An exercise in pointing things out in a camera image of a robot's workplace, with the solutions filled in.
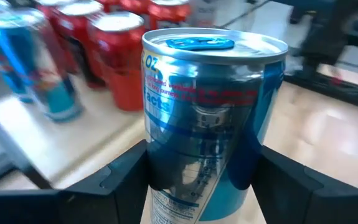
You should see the black metal table frame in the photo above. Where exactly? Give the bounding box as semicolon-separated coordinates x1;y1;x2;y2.
283;71;358;113

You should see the white can black lid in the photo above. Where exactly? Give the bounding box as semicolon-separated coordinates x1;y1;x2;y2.
190;0;220;29

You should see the wooden shelf black metal frame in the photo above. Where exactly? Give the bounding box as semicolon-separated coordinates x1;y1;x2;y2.
0;63;147;191

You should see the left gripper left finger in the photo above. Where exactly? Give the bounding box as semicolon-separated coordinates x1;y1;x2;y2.
0;139;150;224

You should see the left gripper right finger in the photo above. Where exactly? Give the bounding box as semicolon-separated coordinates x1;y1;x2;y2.
252;144;358;224

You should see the red Coca-Cola can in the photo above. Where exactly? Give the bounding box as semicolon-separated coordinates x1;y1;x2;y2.
52;1;105;90
87;11;146;112
34;0;73;75

